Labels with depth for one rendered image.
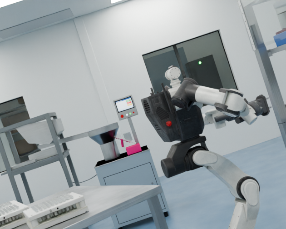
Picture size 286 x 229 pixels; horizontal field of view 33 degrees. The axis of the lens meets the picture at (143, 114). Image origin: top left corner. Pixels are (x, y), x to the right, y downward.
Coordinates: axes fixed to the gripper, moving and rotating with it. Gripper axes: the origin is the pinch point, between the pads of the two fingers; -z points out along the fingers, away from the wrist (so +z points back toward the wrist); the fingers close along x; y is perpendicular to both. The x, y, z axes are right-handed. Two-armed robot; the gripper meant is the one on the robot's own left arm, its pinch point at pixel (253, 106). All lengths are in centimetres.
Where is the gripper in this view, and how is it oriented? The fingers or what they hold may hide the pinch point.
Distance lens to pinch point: 307.2
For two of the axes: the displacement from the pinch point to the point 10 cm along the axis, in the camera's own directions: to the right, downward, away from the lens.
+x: 3.1, 9.5, 0.3
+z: -9.5, 3.1, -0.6
